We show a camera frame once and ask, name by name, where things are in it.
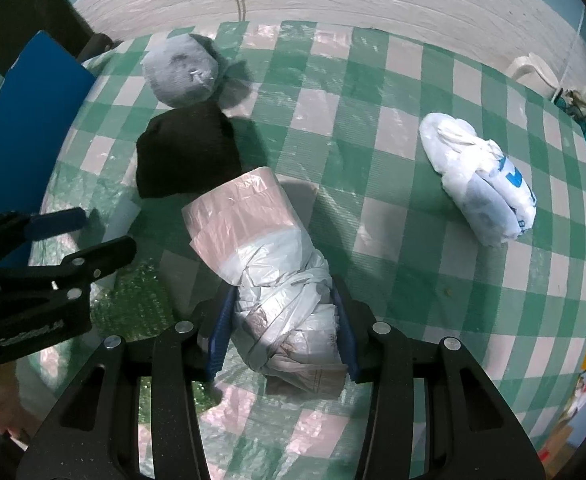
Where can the pink and white plastic bag bundle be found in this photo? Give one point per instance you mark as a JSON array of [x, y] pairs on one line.
[[268, 270]]

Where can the person's left hand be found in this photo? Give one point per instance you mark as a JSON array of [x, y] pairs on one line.
[[5, 410]]

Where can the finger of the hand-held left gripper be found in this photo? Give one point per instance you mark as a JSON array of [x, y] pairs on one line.
[[55, 224], [98, 260]]

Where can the green bubble wrap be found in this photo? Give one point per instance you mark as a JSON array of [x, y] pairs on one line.
[[135, 305]]

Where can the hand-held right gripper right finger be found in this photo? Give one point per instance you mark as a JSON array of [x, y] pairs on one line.
[[349, 345]]

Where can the grey cloth bundle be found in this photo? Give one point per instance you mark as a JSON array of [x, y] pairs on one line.
[[180, 72]]

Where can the white plastic chair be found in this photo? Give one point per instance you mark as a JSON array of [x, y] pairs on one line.
[[533, 72]]

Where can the green checkered tablecloth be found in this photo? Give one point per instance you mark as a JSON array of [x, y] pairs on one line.
[[373, 110]]

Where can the dark wooden furniture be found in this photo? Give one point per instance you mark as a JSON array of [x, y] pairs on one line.
[[18, 5]]

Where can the black cloth bundle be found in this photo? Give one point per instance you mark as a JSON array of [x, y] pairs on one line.
[[188, 155]]

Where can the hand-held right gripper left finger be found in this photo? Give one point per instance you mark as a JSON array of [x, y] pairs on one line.
[[219, 335]]

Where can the blue board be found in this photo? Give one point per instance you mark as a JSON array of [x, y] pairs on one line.
[[23, 150]]

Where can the white plastic bag blue print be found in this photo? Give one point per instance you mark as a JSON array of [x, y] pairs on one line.
[[478, 180]]

